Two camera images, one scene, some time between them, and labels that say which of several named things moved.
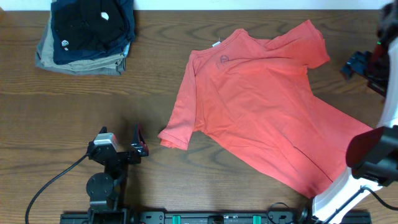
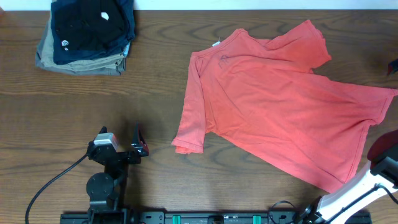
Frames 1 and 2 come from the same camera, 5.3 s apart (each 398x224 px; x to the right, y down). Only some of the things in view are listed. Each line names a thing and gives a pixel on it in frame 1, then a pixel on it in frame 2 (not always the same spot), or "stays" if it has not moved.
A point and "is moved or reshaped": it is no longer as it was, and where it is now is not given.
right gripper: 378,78 -> 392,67
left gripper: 139,146 stays
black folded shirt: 89,24 stays
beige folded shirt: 107,61 stays
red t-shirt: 254,99 is moved or reshaped
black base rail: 211,217 stays
